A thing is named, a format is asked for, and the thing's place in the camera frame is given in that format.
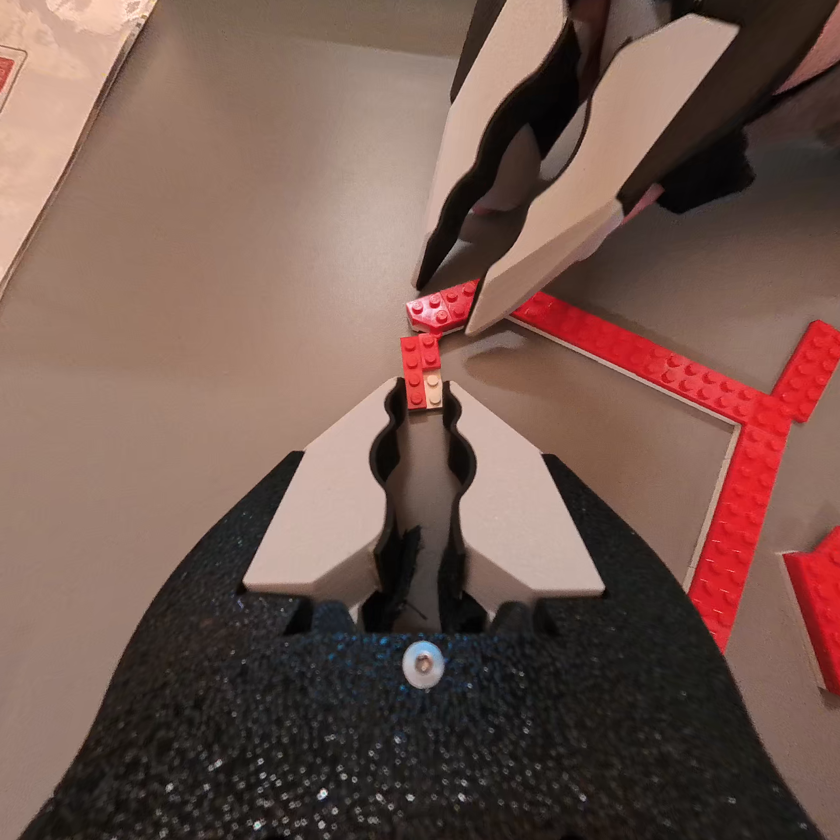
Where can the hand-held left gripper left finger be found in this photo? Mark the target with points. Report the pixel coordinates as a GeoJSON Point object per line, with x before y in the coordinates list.
{"type": "Point", "coordinates": [315, 525]}

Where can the red lego plate assembly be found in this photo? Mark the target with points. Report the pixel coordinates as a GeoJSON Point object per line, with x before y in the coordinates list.
{"type": "Point", "coordinates": [820, 604]}

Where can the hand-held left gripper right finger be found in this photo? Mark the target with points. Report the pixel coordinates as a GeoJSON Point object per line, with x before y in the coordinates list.
{"type": "Point", "coordinates": [525, 525]}

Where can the person's right hand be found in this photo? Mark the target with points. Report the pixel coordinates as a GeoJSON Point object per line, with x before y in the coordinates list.
{"type": "Point", "coordinates": [814, 75]}

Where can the small red lego plate piece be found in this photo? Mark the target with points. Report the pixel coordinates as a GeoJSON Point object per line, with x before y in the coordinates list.
{"type": "Point", "coordinates": [415, 367]}

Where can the red wedge lego plate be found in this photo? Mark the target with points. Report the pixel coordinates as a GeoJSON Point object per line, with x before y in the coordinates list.
{"type": "Point", "coordinates": [439, 312]}

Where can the printed instruction sheet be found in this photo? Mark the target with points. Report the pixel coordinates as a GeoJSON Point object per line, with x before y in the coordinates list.
{"type": "Point", "coordinates": [6, 75]}

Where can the red lego frame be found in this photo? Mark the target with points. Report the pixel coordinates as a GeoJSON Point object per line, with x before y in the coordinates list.
{"type": "Point", "coordinates": [748, 499]}

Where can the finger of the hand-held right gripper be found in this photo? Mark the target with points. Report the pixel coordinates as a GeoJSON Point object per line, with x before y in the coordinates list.
{"type": "Point", "coordinates": [623, 151]}
{"type": "Point", "coordinates": [499, 85]}

